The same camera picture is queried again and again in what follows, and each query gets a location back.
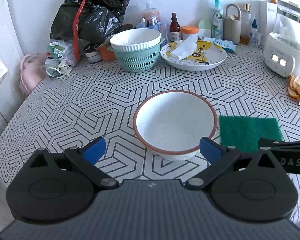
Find cartoon printed plate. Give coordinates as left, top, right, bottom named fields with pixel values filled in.
left=160, top=40, right=227, bottom=72

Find light green tube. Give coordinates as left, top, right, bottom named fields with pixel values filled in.
left=198, top=18, right=212, bottom=40

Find clear bottle gold cap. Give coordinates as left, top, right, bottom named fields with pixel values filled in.
left=240, top=3, right=252, bottom=45

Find teal colander basket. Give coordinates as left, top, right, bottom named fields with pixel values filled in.
left=107, top=37, right=165, bottom=72

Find blue wet wipes pack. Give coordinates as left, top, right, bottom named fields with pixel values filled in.
left=203, top=37, right=236, bottom=53

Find pink bag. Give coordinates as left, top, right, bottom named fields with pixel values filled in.
left=19, top=54, right=46, bottom=96

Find green scouring pad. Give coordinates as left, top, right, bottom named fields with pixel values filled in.
left=219, top=115, right=282, bottom=153

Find orange peels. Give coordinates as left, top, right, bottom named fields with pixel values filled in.
left=287, top=75, right=300, bottom=102

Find beige handled container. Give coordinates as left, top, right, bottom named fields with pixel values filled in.
left=223, top=3, right=242, bottom=45

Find small white black jar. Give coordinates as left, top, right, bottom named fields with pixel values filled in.
left=84, top=43, right=102, bottom=63

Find teal spray bottle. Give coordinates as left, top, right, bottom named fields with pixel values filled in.
left=212, top=0, right=223, bottom=39

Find crumpled wrappers pile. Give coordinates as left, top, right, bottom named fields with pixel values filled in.
left=42, top=40, right=78, bottom=79

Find blue organizer holder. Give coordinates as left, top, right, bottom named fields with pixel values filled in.
left=135, top=17, right=168, bottom=43

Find small blue cap dropper bottle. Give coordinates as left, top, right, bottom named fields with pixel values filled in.
left=249, top=19, right=257, bottom=46

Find brown glass bottle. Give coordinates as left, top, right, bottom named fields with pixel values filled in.
left=170, top=12, right=181, bottom=42

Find white box package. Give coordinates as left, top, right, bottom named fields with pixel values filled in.
left=259, top=0, right=300, bottom=47

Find white tissue paper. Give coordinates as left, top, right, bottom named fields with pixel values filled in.
left=170, top=35, right=197, bottom=62

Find black garbage bag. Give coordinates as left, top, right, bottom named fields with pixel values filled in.
left=50, top=0, right=137, bottom=46

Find orange lid jar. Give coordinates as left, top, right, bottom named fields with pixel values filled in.
left=181, top=26, right=199, bottom=40

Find white electric appliance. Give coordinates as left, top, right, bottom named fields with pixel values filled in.
left=263, top=33, right=300, bottom=77

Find white bowl brown rim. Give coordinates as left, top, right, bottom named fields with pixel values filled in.
left=133, top=90, right=218, bottom=161

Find white ribbed bowl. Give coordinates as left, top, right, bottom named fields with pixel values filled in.
left=110, top=28, right=161, bottom=52

